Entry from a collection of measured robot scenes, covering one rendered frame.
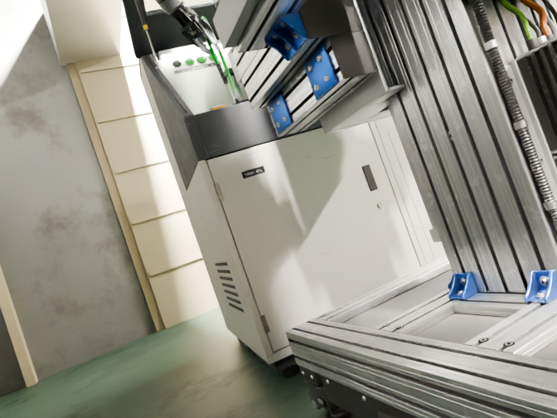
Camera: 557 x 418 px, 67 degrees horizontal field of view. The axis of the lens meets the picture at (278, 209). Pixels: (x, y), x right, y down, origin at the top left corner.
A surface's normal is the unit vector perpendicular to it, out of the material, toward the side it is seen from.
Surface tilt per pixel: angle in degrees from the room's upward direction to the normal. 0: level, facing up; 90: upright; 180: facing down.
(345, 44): 90
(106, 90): 90
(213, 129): 90
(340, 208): 90
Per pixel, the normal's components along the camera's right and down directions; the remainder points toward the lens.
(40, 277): 0.36, -0.16
